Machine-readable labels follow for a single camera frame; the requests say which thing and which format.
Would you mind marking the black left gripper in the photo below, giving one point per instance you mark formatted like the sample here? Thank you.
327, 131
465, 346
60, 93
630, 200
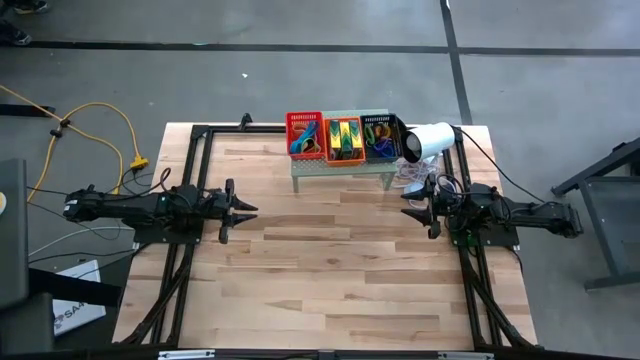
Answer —
227, 212

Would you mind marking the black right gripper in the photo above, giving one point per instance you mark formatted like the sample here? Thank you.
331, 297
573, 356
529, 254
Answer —
434, 215

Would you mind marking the black plastic basket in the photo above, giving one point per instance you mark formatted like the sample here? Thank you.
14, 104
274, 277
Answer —
397, 135

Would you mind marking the red plastic basket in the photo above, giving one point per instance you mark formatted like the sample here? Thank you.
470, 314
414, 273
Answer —
288, 135

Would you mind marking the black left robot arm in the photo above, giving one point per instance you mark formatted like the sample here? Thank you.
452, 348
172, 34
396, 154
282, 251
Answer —
125, 207

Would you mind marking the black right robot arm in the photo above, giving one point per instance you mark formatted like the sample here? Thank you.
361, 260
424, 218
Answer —
530, 215

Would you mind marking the white desk lamp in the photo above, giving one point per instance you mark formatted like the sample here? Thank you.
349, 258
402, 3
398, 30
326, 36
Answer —
430, 140

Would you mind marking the green perforated metal shelf riser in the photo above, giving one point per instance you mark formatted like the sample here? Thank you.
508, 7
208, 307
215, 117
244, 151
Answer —
345, 170

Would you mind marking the black metal stand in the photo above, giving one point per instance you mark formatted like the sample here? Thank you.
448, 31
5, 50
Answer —
605, 210

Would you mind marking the white printed box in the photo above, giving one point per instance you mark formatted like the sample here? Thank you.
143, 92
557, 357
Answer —
82, 315

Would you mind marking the dark grey monitor panel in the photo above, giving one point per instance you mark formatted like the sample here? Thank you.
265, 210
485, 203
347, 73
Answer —
12, 235

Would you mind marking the grey chair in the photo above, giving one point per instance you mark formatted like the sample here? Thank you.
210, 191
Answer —
25, 325

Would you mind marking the person's shoe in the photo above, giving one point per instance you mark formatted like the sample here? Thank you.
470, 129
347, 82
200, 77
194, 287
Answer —
15, 36
32, 6

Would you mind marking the white round lamp switch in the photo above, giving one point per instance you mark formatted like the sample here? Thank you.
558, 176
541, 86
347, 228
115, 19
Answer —
412, 189

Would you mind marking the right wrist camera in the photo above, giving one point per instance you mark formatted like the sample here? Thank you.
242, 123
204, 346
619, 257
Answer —
447, 202

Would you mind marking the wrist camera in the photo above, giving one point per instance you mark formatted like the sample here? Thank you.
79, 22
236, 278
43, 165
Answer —
212, 201
447, 202

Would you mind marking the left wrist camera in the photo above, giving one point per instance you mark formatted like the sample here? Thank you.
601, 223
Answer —
212, 201

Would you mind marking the black aluminium table frame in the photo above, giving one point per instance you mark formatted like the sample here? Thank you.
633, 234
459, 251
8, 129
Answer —
206, 160

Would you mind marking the silver aluminium frame post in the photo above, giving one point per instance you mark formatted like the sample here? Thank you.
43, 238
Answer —
187, 354
465, 356

